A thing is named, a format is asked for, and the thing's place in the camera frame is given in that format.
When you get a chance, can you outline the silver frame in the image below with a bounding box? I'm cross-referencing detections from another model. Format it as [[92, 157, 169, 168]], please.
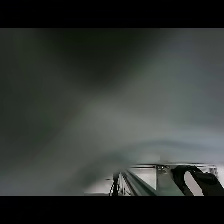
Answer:
[[83, 163, 224, 197]]

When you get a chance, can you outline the black cable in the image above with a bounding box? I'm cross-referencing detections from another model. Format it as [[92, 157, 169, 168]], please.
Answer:
[[109, 171, 122, 197]]

